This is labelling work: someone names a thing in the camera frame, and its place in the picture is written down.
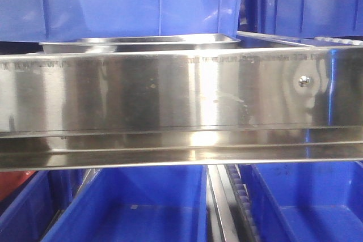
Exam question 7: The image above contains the silver metal tray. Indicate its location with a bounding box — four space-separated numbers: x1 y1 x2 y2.
40 33 240 54

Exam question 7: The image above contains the blue bin lower middle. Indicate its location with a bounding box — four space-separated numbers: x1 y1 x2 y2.
44 165 206 241

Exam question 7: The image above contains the blue bin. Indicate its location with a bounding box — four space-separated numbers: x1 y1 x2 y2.
1 169 84 241
44 165 206 241
239 162 362 241

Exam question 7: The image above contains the roller conveyor track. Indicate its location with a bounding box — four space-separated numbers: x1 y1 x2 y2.
225 164 261 241

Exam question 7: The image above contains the blue crate upper right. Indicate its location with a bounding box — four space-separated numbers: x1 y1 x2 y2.
244 0 362 38

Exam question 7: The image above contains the blue bin lower right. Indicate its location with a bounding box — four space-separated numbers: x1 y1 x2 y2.
239 162 362 241

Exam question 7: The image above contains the large blue plastic crate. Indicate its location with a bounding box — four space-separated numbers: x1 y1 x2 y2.
1 0 240 42

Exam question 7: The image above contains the blue bin lower left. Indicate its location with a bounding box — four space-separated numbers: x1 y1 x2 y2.
1 169 84 241

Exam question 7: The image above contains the stainless steel shelf front rail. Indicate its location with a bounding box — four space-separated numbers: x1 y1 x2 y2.
1 46 362 171

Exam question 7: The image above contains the silver rail screw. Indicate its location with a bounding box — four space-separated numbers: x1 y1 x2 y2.
298 75 310 87

